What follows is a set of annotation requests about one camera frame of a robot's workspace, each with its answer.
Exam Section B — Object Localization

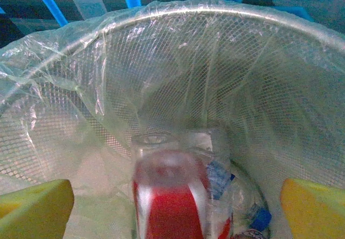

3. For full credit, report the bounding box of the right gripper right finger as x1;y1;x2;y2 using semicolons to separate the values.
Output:
279;178;345;239

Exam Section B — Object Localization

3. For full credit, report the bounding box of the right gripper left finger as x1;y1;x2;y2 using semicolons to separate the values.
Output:
0;179;75;239

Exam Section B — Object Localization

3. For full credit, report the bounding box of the blue label bottle blue cap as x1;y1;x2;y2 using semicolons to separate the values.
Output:
249;208;272;233

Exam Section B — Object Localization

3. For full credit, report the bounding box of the crushed bottle with blue cap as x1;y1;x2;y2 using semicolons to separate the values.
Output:
206;160;267;223

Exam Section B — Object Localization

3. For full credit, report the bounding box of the bottle red striped label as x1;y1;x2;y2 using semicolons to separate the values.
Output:
131;127;234;239

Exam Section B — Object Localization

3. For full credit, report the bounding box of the metal mesh waste bin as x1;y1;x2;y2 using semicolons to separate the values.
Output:
0;5;345;239

